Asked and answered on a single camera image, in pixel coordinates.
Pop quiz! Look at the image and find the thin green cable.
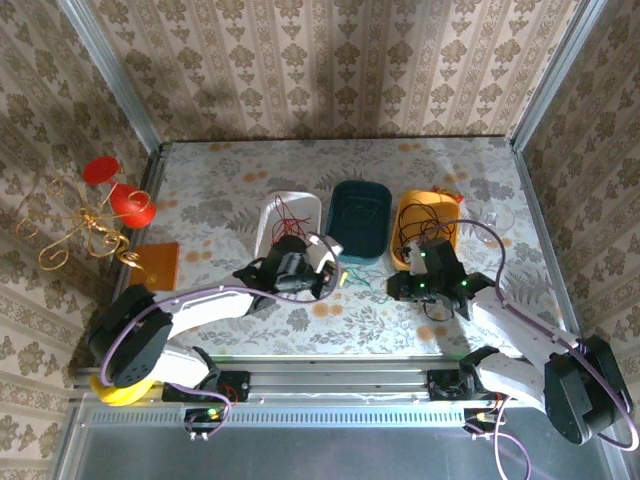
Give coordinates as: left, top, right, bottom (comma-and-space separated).
343, 266, 387, 305
343, 198, 382, 225

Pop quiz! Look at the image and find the thin black cable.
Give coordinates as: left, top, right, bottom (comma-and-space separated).
422, 298, 456, 324

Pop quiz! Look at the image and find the white plastic bin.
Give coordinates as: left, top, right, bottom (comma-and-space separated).
254, 189, 323, 262

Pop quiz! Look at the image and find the teal plastic bin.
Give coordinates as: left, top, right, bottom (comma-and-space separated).
325, 180, 393, 266

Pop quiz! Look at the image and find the clear glass cup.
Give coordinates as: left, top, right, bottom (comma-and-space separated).
473, 203, 517, 247

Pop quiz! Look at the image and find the orange plastic bin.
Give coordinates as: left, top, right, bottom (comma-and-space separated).
389, 189, 462, 270

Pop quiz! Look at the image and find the red snack wrapper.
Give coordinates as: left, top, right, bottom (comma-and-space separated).
430, 185, 466, 206

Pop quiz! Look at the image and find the orange flat board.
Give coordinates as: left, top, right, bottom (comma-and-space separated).
127, 242, 182, 292

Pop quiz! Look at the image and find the small circuit board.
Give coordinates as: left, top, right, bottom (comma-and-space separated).
183, 406, 227, 442
463, 406, 508, 442

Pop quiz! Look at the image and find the red plastic goblet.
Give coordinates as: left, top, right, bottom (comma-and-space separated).
82, 155, 158, 231

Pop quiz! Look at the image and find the yellow banana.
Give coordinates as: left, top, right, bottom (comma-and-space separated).
89, 374, 157, 408

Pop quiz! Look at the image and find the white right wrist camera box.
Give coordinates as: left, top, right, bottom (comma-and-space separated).
406, 243, 427, 277

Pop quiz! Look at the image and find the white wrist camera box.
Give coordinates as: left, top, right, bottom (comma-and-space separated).
406, 243, 427, 277
304, 231, 346, 262

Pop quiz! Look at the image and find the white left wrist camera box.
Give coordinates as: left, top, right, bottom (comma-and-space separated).
304, 231, 346, 262

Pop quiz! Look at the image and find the aluminium frame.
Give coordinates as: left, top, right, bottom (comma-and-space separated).
49, 0, 640, 480

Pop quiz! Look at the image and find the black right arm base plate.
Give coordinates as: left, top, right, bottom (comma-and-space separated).
427, 368, 501, 402

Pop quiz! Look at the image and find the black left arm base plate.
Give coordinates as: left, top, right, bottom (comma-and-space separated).
162, 370, 252, 403

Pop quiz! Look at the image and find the slotted metal cable duct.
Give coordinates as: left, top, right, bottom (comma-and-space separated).
79, 399, 622, 427

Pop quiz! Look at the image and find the gold wire ornament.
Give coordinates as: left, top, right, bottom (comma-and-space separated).
16, 176, 157, 284

